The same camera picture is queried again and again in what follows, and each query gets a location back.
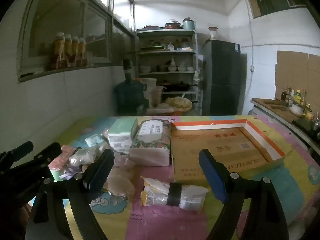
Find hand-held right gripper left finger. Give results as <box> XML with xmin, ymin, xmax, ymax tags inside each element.
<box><xmin>25</xmin><ymin>149</ymin><xmax>115</xmax><ymax>240</ymax></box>

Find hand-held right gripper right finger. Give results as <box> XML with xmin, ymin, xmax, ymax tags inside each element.
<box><xmin>199</xmin><ymin>149</ymin><xmax>296</xmax><ymax>240</ymax></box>

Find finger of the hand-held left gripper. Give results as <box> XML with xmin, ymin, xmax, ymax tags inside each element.
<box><xmin>15</xmin><ymin>142</ymin><xmax>62</xmax><ymax>173</ymax></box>
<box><xmin>0</xmin><ymin>141</ymin><xmax>34</xmax><ymax>168</ymax></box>

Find cream plush bear toy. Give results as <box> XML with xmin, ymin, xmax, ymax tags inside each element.
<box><xmin>106</xmin><ymin>166</ymin><xmax>136</xmax><ymax>198</ymax></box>

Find light blue printed packet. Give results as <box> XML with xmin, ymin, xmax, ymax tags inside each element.
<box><xmin>85</xmin><ymin>133</ymin><xmax>108</xmax><ymax>147</ymax></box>

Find shallow cardboard box orange rim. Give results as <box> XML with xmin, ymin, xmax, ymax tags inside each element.
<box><xmin>170</xmin><ymin>119</ymin><xmax>287</xmax><ymax>183</ymax></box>

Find pink packet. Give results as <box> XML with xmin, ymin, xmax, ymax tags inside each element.
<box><xmin>47</xmin><ymin>145</ymin><xmax>75</xmax><ymax>172</ymax></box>

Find clear plastic bag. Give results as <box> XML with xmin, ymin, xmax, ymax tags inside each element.
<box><xmin>69</xmin><ymin>145</ymin><xmax>108</xmax><ymax>167</ymax></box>

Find purple ribbon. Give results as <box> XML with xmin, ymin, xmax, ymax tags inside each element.
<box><xmin>59</xmin><ymin>165</ymin><xmax>87</xmax><ymax>180</ymax></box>

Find mint green tissue box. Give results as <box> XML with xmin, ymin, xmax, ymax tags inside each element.
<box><xmin>107</xmin><ymin>117</ymin><xmax>139</xmax><ymax>153</ymax></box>

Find floral tissue pack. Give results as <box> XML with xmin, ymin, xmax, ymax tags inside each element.
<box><xmin>129</xmin><ymin>119</ymin><xmax>172</xmax><ymax>167</ymax></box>

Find white packet with black band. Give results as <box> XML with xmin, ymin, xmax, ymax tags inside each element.
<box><xmin>140</xmin><ymin>176</ymin><xmax>209</xmax><ymax>214</ymax></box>

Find colourful cartoon mat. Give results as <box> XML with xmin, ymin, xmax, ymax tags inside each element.
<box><xmin>54</xmin><ymin>115</ymin><xmax>320</xmax><ymax>240</ymax></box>

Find basket of flatbreads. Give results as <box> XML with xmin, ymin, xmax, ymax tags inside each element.
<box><xmin>165</xmin><ymin>96</ymin><xmax>193</xmax><ymax>112</ymax></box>

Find blue water jug with pump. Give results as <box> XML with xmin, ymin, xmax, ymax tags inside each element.
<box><xmin>114</xmin><ymin>59</ymin><xmax>150</xmax><ymax>115</ymax></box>

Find kitchen counter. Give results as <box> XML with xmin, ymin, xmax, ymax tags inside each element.
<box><xmin>250</xmin><ymin>97</ymin><xmax>320</xmax><ymax>155</ymax></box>

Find translucent plastic container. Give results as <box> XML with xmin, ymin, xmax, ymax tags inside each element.
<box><xmin>151</xmin><ymin>86</ymin><xmax>164</xmax><ymax>107</ymax></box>

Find black frying pan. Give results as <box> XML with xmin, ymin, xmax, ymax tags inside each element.
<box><xmin>162</xmin><ymin>81</ymin><xmax>198</xmax><ymax>92</ymax></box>

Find dark refrigerator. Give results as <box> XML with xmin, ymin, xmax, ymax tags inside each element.
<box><xmin>202</xmin><ymin>39</ymin><xmax>248</xmax><ymax>116</ymax></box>

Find white bowl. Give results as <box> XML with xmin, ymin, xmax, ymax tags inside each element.
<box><xmin>290</xmin><ymin>102</ymin><xmax>304</xmax><ymax>116</ymax></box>

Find row of white bowls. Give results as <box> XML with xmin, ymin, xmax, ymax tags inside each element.
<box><xmin>139</xmin><ymin>62</ymin><xmax>195</xmax><ymax>73</ymax></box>

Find row of condiment bottles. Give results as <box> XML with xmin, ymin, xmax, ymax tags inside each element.
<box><xmin>281</xmin><ymin>86</ymin><xmax>312</xmax><ymax>105</ymax></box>

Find metal shelf rack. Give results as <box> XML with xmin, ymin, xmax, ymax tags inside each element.
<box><xmin>135</xmin><ymin>29</ymin><xmax>200</xmax><ymax>115</ymax></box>

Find teal enamel pot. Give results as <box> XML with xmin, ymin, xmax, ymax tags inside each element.
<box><xmin>182</xmin><ymin>17</ymin><xmax>196</xmax><ymax>30</ymax></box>

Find red pot with lid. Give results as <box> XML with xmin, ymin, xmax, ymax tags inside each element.
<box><xmin>165</xmin><ymin>19</ymin><xmax>182</xmax><ymax>29</ymax></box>

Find cardboard sheets on wall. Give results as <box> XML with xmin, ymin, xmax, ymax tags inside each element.
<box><xmin>274</xmin><ymin>50</ymin><xmax>320</xmax><ymax>100</ymax></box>

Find glass-door wall cabinet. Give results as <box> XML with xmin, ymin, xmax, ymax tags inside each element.
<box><xmin>17</xmin><ymin>0</ymin><xmax>137</xmax><ymax>83</ymax></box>

